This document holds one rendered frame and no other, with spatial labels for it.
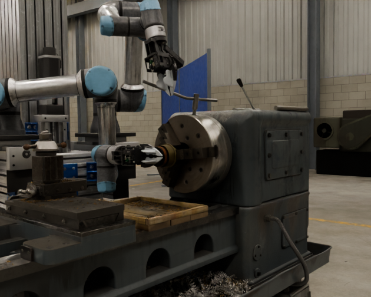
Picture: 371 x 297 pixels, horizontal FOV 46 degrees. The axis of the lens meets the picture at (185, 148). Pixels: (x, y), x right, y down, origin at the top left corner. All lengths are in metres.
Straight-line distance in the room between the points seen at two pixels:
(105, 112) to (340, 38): 10.61
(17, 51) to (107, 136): 0.64
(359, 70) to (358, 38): 0.80
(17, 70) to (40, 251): 1.26
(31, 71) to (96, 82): 0.55
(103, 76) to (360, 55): 10.51
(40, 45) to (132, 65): 0.45
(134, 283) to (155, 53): 0.78
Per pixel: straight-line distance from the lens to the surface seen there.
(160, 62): 1.58
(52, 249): 1.11
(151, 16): 1.65
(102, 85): 1.73
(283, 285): 1.89
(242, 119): 1.73
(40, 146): 1.39
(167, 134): 1.70
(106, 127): 1.88
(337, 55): 12.10
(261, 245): 1.87
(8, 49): 2.33
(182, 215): 1.48
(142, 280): 1.42
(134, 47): 2.14
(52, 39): 2.28
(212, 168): 1.63
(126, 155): 1.64
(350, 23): 12.16
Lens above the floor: 1.19
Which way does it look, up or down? 3 degrees down
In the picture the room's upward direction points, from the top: 1 degrees counter-clockwise
